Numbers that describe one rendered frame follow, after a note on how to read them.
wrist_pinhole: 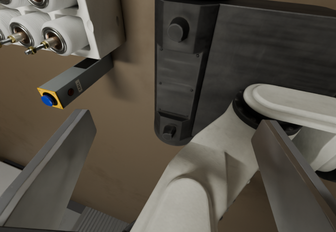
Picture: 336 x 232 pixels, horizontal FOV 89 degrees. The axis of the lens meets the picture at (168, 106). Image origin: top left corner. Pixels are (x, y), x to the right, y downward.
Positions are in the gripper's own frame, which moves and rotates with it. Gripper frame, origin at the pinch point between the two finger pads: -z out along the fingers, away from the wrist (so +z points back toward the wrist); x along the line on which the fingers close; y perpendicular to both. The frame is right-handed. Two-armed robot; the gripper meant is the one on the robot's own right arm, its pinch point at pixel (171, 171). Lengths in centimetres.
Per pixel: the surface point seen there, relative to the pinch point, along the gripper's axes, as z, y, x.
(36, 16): -50, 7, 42
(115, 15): -60, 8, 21
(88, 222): -68, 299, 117
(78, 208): -87, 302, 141
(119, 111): -67, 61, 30
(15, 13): -55, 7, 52
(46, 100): -36, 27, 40
